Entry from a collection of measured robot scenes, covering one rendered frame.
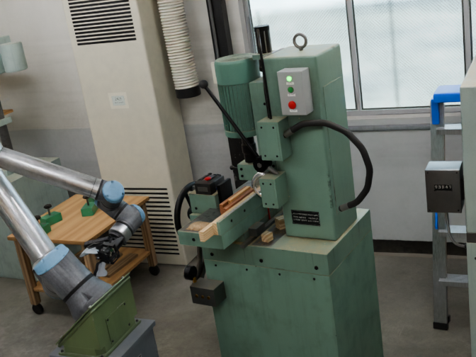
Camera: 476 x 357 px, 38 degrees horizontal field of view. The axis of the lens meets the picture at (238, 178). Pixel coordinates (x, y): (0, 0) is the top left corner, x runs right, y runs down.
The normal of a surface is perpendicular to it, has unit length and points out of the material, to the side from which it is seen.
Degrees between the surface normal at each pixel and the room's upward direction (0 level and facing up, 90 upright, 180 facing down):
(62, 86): 90
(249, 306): 90
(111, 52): 90
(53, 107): 90
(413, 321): 0
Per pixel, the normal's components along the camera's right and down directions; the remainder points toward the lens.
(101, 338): 0.91, 0.00
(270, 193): -0.51, 0.36
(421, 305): -0.15, -0.94
